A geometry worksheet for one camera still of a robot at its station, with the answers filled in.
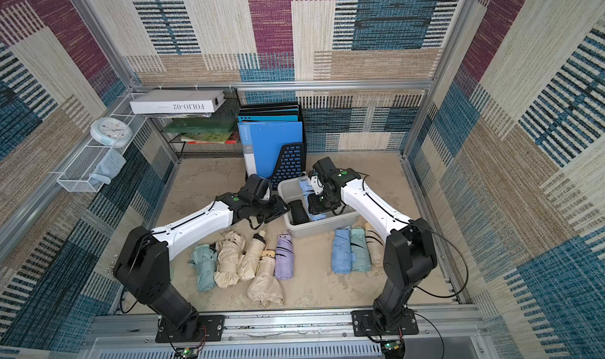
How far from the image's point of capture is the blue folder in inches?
36.0

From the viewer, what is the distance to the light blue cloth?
66cm

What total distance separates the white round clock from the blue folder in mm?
362

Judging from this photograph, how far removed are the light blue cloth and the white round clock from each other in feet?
0.09
